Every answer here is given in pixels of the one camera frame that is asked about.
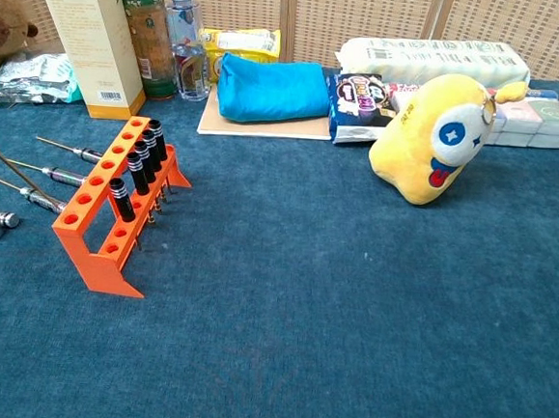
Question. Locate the white tissue roll pack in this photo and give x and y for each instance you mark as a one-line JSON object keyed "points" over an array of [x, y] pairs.
{"points": [[417, 57]]}

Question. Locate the brown capybara plush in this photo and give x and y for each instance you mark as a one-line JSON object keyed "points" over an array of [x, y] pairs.
{"points": [[3, 27]]}

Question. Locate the beige flat board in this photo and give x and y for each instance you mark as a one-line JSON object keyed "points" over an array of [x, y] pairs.
{"points": [[266, 129]]}

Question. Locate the yellow snack bag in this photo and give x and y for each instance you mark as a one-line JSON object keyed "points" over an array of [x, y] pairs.
{"points": [[244, 41]]}

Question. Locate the orange screwdriver rack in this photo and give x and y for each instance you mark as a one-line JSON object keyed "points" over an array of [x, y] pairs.
{"points": [[85, 252]]}

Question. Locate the plastic food wrap box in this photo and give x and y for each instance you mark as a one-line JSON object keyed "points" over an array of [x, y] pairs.
{"points": [[405, 90]]}

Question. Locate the yellow plush toy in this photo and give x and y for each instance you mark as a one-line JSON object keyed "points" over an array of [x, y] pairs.
{"points": [[410, 146]]}

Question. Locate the clear water bottle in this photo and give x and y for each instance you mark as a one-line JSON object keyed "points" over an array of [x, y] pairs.
{"points": [[188, 47]]}

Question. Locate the blue table cloth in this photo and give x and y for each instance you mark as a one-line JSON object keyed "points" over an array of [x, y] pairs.
{"points": [[302, 293]]}

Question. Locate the screwdriver with gold shaft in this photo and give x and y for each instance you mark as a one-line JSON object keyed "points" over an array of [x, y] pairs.
{"points": [[31, 194], [64, 175], [90, 155]]}

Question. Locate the blue cloth pouch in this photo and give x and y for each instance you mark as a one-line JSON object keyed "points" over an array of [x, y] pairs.
{"points": [[274, 90]]}

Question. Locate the green tea bottle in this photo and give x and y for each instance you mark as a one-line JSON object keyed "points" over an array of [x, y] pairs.
{"points": [[150, 39]]}

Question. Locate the woven folding screen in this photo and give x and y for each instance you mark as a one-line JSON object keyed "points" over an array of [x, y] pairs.
{"points": [[362, 17]]}

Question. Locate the dark purple pad pack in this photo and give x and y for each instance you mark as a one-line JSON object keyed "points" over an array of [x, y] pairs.
{"points": [[360, 106]]}

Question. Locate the pastel tissue packet multipack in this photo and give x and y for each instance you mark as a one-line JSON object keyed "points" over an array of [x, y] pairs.
{"points": [[538, 123]]}

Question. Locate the silver foil packet bag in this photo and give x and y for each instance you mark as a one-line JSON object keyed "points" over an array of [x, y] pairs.
{"points": [[38, 74]]}

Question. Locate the tall yellow carton box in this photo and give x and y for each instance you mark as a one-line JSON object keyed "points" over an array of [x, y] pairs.
{"points": [[94, 44]]}

